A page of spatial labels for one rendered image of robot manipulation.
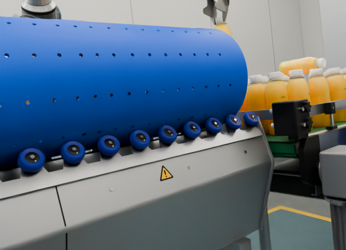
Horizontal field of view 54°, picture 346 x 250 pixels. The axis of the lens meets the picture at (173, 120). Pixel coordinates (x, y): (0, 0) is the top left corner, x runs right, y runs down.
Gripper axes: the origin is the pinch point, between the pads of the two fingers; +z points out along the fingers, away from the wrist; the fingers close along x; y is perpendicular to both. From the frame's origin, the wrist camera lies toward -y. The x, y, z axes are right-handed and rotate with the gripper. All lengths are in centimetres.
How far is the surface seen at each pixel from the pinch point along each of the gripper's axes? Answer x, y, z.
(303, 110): 38, 15, 34
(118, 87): 27, 61, 24
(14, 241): 27, 83, 47
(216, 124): 24, 33, 35
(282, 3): -216, -384, -106
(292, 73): 28.0, 2.1, 23.6
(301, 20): -210, -422, -80
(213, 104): 25, 34, 30
